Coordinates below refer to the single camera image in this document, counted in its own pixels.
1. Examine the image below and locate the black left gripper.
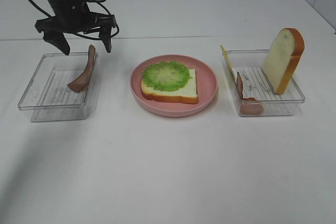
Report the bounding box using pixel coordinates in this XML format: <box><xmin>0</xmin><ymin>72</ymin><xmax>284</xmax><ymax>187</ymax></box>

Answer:
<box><xmin>35</xmin><ymin>0</ymin><xmax>117</xmax><ymax>56</ymax></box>

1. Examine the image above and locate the bacon strip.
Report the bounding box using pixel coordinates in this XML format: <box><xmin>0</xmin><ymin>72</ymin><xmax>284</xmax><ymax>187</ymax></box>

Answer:
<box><xmin>237</xmin><ymin>72</ymin><xmax>264</xmax><ymax>116</ymax></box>
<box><xmin>67</xmin><ymin>45</ymin><xmax>96</xmax><ymax>93</ymax></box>

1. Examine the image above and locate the green lettuce leaf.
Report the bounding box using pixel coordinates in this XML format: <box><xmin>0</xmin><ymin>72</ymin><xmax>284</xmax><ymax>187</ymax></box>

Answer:
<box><xmin>142</xmin><ymin>60</ymin><xmax>191</xmax><ymax>91</ymax></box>

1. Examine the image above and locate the bread slice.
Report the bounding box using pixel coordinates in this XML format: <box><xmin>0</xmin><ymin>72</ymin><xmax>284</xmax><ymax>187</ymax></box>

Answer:
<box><xmin>140</xmin><ymin>69</ymin><xmax>198</xmax><ymax>104</ymax></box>
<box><xmin>261</xmin><ymin>28</ymin><xmax>305</xmax><ymax>94</ymax></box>

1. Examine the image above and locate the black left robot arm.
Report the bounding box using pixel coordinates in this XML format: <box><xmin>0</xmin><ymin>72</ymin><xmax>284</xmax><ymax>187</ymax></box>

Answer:
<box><xmin>35</xmin><ymin>0</ymin><xmax>119</xmax><ymax>55</ymax></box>

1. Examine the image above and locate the clear left plastic container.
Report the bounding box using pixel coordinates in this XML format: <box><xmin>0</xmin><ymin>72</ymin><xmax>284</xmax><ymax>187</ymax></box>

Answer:
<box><xmin>18</xmin><ymin>52</ymin><xmax>101</xmax><ymax>122</ymax></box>

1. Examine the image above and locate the clear plastic container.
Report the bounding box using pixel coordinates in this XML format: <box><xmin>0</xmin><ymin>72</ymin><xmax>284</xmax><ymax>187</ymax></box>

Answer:
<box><xmin>222</xmin><ymin>49</ymin><xmax>305</xmax><ymax>116</ymax></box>
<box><xmin>18</xmin><ymin>52</ymin><xmax>101</xmax><ymax>122</ymax></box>

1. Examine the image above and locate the pink round plate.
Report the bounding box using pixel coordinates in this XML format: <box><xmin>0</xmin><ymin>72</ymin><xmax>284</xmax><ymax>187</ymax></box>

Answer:
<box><xmin>130</xmin><ymin>55</ymin><xmax>218</xmax><ymax>117</ymax></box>

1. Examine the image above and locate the yellow cheese slice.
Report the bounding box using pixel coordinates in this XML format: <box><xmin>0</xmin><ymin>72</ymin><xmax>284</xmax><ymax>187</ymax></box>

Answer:
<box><xmin>220</xmin><ymin>45</ymin><xmax>236</xmax><ymax>91</ymax></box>

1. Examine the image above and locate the clear right plastic container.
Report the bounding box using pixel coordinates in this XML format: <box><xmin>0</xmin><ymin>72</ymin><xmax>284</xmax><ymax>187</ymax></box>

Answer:
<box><xmin>222</xmin><ymin>49</ymin><xmax>305</xmax><ymax>116</ymax></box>

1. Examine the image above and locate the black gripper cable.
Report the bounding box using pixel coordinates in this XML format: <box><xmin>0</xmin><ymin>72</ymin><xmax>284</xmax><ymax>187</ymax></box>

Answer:
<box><xmin>6</xmin><ymin>0</ymin><xmax>119</xmax><ymax>40</ymax></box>

